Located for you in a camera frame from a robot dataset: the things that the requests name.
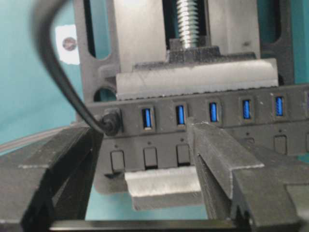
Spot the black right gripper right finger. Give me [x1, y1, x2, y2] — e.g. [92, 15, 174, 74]
[186, 117, 309, 232]

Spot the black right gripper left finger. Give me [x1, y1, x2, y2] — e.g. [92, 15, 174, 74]
[0, 125, 103, 232]

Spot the black USB cable with plug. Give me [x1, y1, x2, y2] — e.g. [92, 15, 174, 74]
[31, 0, 121, 136]

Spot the black multi-port USB hub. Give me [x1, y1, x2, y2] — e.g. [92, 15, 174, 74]
[88, 84, 309, 175]

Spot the white sticker with dark dot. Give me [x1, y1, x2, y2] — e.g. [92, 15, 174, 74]
[55, 24, 80, 65]

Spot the black bench vise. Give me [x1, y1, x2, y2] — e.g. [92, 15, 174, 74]
[73, 0, 297, 210]

